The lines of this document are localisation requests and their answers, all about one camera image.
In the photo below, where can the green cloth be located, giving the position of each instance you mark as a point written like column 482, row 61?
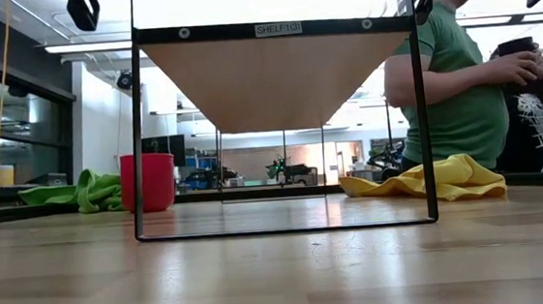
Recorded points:
column 97, row 192

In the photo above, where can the white shelf label sticker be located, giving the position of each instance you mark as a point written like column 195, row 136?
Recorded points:
column 278, row 29

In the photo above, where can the black background robot arm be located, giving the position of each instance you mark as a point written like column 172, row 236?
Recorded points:
column 386, row 160

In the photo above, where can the red plastic cup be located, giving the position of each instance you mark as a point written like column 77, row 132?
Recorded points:
column 150, row 181

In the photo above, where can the black metal shelf wooden board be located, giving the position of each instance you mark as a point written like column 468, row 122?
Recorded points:
column 223, row 32

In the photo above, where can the long ceiling light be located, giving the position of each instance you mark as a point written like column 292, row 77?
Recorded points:
column 88, row 47
column 484, row 21

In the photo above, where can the silver round shelf screw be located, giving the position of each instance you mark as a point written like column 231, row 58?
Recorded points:
column 366, row 23
column 184, row 33

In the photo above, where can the black table edge rail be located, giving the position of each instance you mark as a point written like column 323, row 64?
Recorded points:
column 255, row 192

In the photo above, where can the yellow cloth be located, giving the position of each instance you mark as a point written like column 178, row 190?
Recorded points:
column 453, row 176

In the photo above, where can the yellow bucket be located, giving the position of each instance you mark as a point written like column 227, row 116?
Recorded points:
column 3, row 176

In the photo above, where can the black monitor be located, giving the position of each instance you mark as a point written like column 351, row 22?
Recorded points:
column 164, row 143

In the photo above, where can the background robot with green light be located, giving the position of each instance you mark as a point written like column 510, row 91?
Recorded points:
column 292, row 172

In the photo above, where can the blue storage bins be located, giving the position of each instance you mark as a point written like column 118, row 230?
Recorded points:
column 201, row 169

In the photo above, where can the round black ceiling camera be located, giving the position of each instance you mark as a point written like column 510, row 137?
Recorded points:
column 124, row 80

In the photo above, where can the person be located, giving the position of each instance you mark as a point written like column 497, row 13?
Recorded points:
column 457, row 108
column 542, row 135

